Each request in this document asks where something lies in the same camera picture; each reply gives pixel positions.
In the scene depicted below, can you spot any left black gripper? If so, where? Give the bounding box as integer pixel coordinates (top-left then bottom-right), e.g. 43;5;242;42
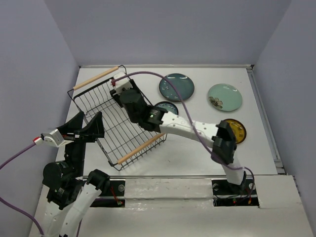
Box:
58;109;106;175

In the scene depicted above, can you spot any small blue patterned dish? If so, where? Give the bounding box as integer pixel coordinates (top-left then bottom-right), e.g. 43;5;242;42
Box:
155;101;179;115

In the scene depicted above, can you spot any light green flower plate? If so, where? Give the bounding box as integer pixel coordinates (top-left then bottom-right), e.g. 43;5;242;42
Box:
207;83;243;112

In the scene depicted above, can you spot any small yellow patterned dish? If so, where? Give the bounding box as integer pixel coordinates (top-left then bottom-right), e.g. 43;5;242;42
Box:
225;118;247;144

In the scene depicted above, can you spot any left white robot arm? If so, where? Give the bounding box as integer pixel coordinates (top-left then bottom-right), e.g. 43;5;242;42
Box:
41;112;110;237

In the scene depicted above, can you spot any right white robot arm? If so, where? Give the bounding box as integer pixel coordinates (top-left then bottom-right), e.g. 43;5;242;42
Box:
110;89;246;194

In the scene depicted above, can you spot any dark teal speckled plate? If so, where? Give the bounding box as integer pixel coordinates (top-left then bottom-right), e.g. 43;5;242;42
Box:
158;73;195;102

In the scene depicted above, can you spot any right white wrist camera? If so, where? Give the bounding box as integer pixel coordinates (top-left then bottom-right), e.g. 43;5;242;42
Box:
112;71;133;95

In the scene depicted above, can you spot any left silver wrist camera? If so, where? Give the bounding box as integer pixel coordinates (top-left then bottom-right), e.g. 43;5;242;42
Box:
40;128;65;148

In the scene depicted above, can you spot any black wire dish rack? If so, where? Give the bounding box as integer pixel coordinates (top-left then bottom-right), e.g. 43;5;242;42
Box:
70;65;167;171

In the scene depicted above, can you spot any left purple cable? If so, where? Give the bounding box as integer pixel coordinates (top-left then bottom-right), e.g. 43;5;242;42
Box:
0;137;46;235

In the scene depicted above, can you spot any purple cable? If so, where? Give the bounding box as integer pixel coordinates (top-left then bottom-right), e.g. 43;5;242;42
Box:
111;71;255;199
0;137;46;235

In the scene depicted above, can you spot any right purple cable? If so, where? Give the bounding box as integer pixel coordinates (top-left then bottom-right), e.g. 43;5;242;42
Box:
111;71;255;199

